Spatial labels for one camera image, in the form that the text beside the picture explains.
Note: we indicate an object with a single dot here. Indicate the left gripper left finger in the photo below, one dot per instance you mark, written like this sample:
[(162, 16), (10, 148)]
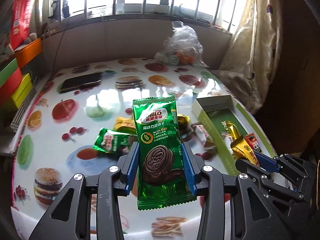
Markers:
[(69, 216)]

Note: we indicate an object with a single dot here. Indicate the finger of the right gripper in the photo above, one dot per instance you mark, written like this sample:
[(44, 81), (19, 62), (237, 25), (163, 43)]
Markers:
[(289, 166), (259, 175)]

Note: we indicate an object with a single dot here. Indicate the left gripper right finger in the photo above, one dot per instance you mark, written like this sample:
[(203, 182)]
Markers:
[(252, 216)]

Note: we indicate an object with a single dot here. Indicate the yellow gold snack packet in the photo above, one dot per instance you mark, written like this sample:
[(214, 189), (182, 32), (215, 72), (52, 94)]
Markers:
[(241, 149)]

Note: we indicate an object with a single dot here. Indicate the red black candy packet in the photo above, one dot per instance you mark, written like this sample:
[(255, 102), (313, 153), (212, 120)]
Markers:
[(253, 143)]

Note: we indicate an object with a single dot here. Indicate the green Milo biscuit packet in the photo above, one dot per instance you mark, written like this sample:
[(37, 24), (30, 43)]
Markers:
[(161, 181)]

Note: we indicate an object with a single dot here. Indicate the long gold snack bar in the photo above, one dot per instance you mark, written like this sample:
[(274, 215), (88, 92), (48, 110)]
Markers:
[(231, 129)]

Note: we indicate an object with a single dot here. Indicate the green white cardboard box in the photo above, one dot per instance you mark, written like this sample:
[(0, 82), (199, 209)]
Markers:
[(214, 112)]

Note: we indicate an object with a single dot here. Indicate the cream patterned curtain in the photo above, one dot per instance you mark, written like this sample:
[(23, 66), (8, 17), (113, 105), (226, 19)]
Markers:
[(251, 61)]

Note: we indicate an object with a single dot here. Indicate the black smartphone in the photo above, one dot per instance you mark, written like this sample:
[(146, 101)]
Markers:
[(80, 82)]

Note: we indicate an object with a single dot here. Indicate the red woven box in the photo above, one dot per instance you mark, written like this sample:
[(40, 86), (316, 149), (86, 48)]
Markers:
[(9, 87)]

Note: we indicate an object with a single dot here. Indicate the clear plastic bag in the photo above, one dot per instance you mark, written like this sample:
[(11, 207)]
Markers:
[(183, 48)]

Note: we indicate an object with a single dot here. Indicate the red snack bag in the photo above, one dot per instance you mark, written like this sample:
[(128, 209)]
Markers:
[(20, 22)]

